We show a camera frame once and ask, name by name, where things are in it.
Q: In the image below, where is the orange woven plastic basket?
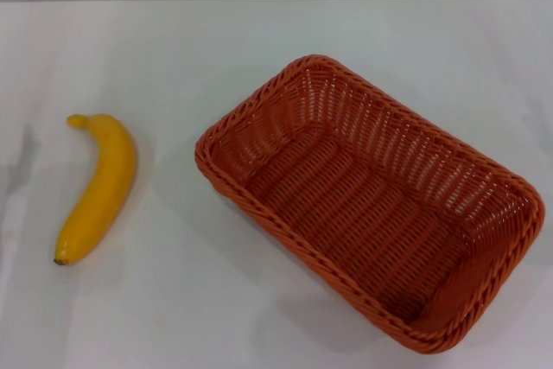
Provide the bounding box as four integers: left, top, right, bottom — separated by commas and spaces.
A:
194, 54, 546, 355

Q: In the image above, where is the yellow banana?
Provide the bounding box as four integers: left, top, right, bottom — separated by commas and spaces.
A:
53, 112, 138, 266

